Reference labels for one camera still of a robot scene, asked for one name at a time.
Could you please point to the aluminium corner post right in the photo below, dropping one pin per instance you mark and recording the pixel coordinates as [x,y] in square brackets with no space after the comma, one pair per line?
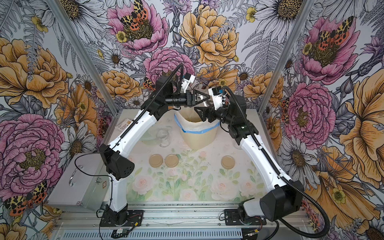
[290,43]

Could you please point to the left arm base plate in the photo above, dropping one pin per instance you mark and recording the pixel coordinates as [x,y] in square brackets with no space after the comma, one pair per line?
[124,218]

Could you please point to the red white bandage box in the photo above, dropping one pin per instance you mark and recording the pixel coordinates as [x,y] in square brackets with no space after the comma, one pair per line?
[123,125]

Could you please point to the beige trash bin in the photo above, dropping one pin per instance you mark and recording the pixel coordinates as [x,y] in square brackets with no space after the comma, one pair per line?
[197,140]

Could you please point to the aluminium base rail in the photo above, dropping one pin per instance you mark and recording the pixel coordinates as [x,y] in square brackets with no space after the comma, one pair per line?
[168,221]

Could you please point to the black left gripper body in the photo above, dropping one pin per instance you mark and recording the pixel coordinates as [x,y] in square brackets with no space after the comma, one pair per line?
[181,99]

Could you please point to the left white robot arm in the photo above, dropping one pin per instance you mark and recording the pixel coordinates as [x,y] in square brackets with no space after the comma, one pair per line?
[171,92]

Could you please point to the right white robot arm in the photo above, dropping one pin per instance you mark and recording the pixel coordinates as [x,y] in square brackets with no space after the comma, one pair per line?
[284,195]

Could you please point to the silver metal case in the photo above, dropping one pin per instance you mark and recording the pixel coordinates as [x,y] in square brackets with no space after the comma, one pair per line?
[83,185]

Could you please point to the aluminium corner post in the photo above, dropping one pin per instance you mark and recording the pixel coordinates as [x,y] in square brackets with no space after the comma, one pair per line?
[290,43]
[77,44]

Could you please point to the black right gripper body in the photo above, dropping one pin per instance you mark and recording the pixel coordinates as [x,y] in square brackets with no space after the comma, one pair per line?
[223,115]

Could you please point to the aluminium corner post left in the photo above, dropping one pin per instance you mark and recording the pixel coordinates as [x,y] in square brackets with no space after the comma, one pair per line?
[77,44]

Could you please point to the glass tea jar beige lid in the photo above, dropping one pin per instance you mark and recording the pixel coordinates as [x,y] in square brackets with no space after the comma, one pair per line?
[206,103]

